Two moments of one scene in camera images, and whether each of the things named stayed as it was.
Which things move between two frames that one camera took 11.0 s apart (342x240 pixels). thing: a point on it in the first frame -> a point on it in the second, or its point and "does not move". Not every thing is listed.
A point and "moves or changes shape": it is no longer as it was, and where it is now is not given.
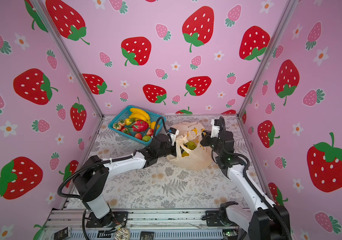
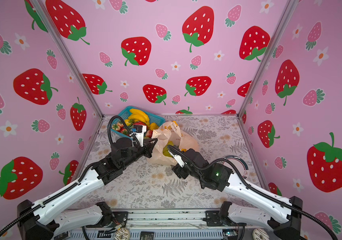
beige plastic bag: x=190 y=154 moves or changes shape
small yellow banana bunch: x=139 y=114 does not move
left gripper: x=175 y=149 -> x=148 y=148
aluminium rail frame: x=72 y=224 does not move
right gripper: x=206 y=138 -> x=177 y=171
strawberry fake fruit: x=117 y=126 does not move
